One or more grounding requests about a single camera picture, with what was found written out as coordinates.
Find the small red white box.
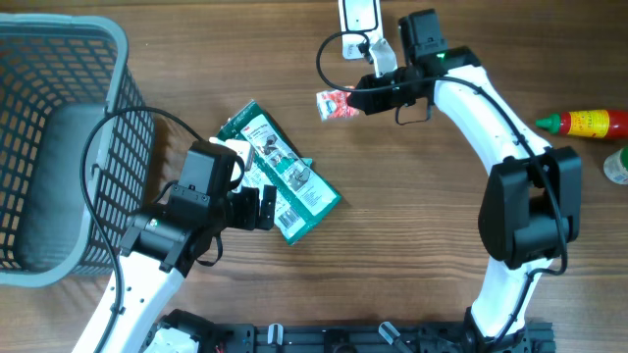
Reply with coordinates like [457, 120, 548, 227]
[316, 89, 359, 122]

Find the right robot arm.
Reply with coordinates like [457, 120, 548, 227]
[348, 9, 582, 352]

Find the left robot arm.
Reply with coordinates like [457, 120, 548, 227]
[75, 137, 276, 352]

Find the green lid jar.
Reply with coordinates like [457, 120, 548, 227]
[602, 147, 628, 185]

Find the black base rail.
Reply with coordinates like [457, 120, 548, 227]
[161, 321, 555, 353]

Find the green white package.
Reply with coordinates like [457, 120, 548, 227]
[217, 100, 341, 245]

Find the red yellow sauce bottle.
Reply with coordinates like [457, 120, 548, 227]
[535, 110, 627, 139]

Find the white barcode scanner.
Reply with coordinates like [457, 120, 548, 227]
[338, 0, 384, 60]

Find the grey plastic mesh basket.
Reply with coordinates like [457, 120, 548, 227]
[1, 14, 155, 287]

